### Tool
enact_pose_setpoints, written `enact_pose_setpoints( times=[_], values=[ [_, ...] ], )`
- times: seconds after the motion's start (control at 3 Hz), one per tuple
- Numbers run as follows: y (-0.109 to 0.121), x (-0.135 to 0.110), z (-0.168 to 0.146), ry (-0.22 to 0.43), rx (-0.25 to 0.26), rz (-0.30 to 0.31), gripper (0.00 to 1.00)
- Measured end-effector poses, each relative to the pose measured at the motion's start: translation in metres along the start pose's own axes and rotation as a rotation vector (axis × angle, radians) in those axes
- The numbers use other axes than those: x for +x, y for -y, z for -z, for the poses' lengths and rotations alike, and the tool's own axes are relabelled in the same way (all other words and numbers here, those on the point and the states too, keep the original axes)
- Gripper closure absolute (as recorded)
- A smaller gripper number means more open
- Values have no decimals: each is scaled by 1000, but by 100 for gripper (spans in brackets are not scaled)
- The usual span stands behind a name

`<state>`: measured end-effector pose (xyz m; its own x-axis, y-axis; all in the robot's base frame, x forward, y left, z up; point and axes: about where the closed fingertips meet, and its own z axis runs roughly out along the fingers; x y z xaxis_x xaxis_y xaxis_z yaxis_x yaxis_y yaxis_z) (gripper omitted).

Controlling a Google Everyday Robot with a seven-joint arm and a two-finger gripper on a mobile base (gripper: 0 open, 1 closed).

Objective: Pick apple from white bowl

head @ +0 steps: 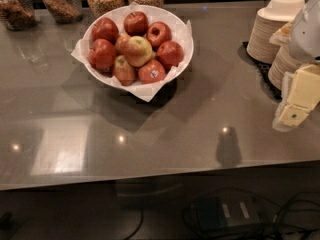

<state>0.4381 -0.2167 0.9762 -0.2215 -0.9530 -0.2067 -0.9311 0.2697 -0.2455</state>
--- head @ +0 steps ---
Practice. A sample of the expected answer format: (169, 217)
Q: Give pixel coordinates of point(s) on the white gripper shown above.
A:
(306, 34)

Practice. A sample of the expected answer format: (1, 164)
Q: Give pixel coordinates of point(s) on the paper bowl stack back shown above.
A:
(268, 20)

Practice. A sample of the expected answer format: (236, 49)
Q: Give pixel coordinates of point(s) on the white bowl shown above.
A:
(181, 33)

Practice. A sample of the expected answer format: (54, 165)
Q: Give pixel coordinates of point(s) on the red apple with sticker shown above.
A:
(151, 72)

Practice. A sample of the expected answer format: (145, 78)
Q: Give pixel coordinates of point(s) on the yellow green apple centre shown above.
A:
(138, 51)

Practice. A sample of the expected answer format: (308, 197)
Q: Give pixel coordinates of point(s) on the red yellow apple front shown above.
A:
(123, 71)

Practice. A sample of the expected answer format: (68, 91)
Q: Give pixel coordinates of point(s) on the reddish apple under centre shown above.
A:
(121, 42)

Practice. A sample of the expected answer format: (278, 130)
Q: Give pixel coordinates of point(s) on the paper plate stack front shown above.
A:
(282, 63)

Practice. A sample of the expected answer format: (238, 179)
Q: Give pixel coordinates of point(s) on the black rubber mat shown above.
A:
(269, 89)

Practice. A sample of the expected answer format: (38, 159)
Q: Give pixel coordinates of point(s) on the white paper liner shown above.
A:
(143, 93)

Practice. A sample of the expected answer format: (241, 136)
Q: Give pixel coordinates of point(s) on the black power box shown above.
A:
(223, 212)

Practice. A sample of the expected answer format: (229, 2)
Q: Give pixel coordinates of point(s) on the glass jar with label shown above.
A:
(64, 11)

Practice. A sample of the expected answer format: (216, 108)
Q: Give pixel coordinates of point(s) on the glass jar far left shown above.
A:
(17, 15)

